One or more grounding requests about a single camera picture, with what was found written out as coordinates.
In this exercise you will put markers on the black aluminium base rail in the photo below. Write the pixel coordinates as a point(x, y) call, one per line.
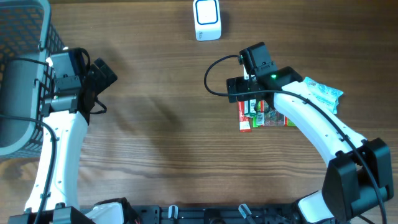
point(266, 214)

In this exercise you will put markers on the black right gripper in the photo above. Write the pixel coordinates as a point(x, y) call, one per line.
point(240, 81)

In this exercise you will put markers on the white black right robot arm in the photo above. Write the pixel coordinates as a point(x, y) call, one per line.
point(358, 171)

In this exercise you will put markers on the dark grey mesh basket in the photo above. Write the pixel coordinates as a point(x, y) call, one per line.
point(28, 37)

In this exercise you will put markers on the green snack bag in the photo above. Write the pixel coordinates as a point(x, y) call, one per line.
point(266, 116)

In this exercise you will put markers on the green white gum box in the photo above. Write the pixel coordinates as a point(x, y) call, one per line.
point(249, 108)

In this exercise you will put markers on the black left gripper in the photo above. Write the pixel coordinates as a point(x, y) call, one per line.
point(104, 82)

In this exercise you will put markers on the white barcode scanner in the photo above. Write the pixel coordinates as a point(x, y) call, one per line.
point(207, 19)

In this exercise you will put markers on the teal tissue packet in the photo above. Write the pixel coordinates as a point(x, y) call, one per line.
point(328, 96)

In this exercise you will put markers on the red snack stick packet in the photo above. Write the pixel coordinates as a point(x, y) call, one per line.
point(244, 124)

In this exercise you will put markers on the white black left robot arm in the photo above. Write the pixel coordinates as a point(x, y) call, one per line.
point(66, 111)

